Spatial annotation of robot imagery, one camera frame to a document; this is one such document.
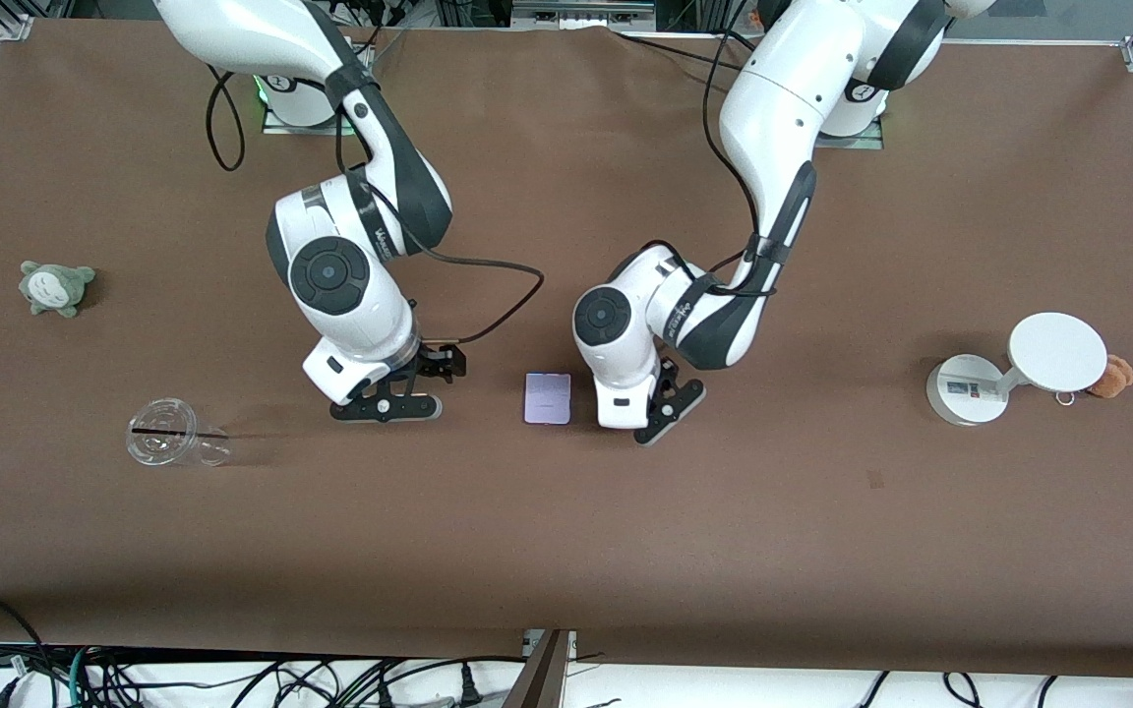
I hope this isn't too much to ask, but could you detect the purple square card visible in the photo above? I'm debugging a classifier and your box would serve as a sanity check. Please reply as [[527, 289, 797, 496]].
[[524, 373, 571, 426]]

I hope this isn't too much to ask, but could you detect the clear plastic cup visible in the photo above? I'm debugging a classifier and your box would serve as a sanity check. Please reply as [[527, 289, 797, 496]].
[[126, 397, 231, 468]]

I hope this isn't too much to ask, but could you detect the grey Totoro plush toy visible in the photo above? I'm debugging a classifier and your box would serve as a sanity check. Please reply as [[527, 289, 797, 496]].
[[19, 261, 96, 319]]

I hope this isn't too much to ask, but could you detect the white round-top stand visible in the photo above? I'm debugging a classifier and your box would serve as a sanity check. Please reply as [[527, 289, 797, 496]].
[[926, 312, 1108, 427]]

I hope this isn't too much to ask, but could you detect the brown plush bear toy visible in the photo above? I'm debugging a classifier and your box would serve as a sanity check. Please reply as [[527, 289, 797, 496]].
[[1088, 355, 1133, 399]]

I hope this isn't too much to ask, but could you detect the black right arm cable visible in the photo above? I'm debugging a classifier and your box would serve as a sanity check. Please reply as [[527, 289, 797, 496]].
[[206, 39, 545, 347]]

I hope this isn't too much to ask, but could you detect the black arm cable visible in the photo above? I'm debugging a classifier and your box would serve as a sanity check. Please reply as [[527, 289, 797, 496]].
[[206, 39, 545, 347], [640, 0, 782, 298]]

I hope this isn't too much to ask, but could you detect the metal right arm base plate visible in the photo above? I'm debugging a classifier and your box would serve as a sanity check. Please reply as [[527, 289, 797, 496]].
[[262, 106, 343, 135]]

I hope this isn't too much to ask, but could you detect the table support post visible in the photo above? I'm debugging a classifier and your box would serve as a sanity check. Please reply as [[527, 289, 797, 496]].
[[503, 629, 577, 708]]

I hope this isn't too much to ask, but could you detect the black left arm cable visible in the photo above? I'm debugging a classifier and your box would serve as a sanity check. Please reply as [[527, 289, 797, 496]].
[[640, 0, 782, 298]]

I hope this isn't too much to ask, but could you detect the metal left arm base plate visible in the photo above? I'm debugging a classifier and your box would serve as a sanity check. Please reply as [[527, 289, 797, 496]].
[[815, 120, 884, 150]]

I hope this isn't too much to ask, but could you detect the black base cable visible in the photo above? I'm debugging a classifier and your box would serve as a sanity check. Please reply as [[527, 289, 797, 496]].
[[614, 29, 764, 72]]

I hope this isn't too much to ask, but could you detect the green floor cable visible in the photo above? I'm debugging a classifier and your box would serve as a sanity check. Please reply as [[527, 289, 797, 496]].
[[68, 646, 95, 708]]

